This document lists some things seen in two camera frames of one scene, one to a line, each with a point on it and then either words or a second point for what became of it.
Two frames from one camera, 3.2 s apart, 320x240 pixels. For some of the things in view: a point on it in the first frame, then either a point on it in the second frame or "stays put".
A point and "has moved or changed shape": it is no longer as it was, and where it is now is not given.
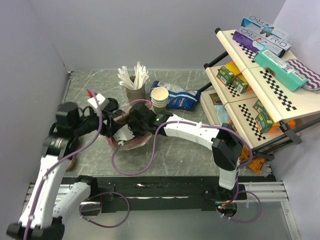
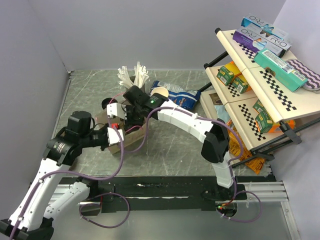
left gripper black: x=111 y=126 to x=103 y=146
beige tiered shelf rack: x=255 y=103 stays put
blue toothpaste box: x=250 y=20 stays put
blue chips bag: x=178 y=97 stays put
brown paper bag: x=134 y=143 has moved or changed shape
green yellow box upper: x=226 y=73 stays put
